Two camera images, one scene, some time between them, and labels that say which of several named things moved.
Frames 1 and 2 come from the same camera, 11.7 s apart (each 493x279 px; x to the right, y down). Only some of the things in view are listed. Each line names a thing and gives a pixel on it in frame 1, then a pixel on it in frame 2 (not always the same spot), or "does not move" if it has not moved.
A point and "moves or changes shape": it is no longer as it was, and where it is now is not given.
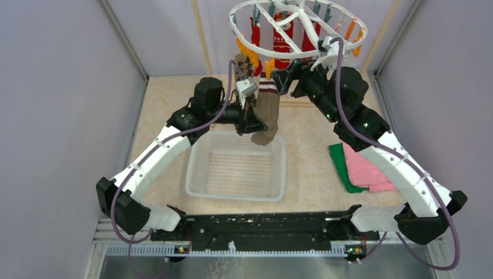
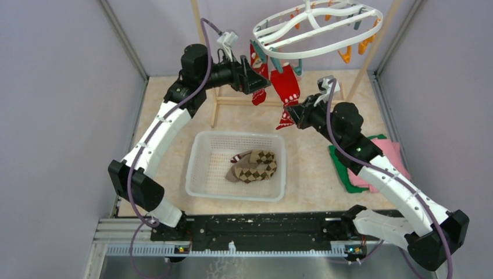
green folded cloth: x=338 y=153 does not move
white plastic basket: x=227 y=165 does not move
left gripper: x=247 y=115 -> x=245 y=79
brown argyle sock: x=246 y=68 moves or changes shape
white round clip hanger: x=296 y=56 -> x=316 y=27
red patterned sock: x=280 y=43 -> x=286 y=90
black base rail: x=327 y=228 does not move
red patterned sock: x=255 y=34 -> x=260 y=62
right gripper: x=302 y=73 -> x=296 y=111
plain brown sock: x=267 y=109 -> x=242 y=160
